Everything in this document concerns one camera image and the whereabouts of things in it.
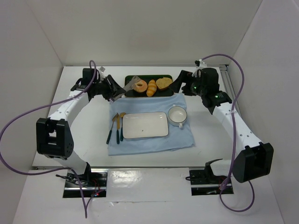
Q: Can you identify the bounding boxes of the brown bread slice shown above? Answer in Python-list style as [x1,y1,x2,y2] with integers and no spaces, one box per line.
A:
[156,77,172,90]

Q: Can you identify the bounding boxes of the glazed bagel bread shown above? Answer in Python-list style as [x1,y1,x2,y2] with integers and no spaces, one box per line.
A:
[133,79,148,93]

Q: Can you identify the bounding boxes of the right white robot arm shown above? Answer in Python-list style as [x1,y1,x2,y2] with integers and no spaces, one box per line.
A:
[169,60,274,183]

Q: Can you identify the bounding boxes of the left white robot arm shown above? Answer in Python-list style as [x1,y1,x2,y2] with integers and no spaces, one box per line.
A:
[36,68,126,182]

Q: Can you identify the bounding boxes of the dark green serving tray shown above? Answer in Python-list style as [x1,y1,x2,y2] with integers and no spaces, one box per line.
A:
[124,74,174,98]

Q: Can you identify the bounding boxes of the golden croissant roll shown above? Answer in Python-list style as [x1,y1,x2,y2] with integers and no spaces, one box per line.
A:
[146,79,157,97]

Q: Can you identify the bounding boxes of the white rectangular plate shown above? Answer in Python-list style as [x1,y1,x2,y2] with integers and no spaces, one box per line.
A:
[123,112,169,139]

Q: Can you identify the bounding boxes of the light blue cloth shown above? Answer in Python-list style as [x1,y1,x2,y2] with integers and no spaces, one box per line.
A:
[108,93,195,156]

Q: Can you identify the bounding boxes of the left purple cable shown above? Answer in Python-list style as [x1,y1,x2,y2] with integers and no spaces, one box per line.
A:
[0,60,103,219]

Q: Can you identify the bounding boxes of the purple cable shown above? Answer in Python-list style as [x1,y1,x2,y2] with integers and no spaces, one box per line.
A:
[201,53,256,212]
[0,60,103,219]

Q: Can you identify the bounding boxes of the gold spoon dark handle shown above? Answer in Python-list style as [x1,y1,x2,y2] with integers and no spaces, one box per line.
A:
[120,112,126,141]

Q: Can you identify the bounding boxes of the aluminium frame rail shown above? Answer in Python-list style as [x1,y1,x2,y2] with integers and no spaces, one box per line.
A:
[219,64,235,100]

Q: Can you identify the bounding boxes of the gold knife dark handle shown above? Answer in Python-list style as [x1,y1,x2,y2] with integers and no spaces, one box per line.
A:
[116,113,120,144]

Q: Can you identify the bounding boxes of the white handled soup bowl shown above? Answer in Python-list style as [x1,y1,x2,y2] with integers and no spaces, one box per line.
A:
[168,105,187,129]

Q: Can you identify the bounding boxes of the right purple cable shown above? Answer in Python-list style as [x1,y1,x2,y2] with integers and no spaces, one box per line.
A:
[201,53,256,212]

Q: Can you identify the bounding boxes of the gold fork dark handle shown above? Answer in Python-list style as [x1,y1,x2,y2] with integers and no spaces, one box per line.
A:
[106,113,118,145]

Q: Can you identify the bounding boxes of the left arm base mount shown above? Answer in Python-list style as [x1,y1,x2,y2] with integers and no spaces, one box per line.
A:
[56,169,108,198]

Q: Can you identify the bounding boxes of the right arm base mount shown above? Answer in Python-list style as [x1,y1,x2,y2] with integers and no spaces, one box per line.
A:
[185,168,226,196]

